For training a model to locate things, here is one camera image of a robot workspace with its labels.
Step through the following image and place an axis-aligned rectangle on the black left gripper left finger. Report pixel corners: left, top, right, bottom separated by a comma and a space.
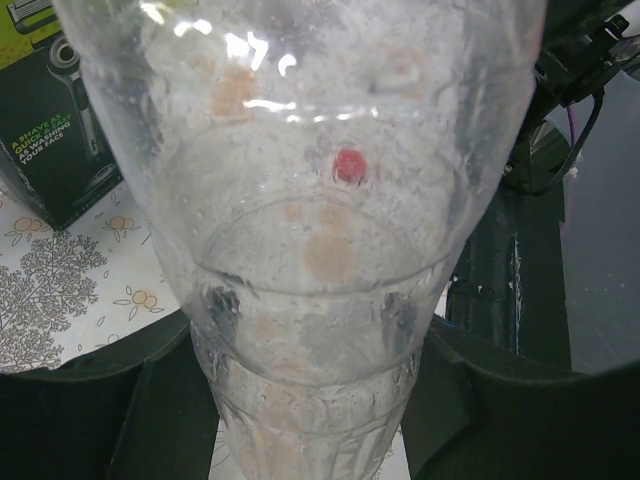
1, 312, 219, 479

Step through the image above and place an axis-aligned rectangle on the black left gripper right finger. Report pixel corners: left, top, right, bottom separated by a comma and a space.
402, 317, 639, 479

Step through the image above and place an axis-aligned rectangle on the clear plastic bottle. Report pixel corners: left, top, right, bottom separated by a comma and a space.
54, 1, 547, 479

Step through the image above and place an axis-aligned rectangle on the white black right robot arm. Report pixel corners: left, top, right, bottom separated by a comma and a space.
502, 0, 639, 196

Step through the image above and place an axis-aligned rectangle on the red bottle cap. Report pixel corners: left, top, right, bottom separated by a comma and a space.
332, 149, 368, 185

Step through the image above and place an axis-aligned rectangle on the green Gillette razor box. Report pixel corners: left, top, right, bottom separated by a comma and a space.
1, 1, 122, 230

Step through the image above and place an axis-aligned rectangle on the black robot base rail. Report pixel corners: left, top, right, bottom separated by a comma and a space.
445, 185, 572, 370

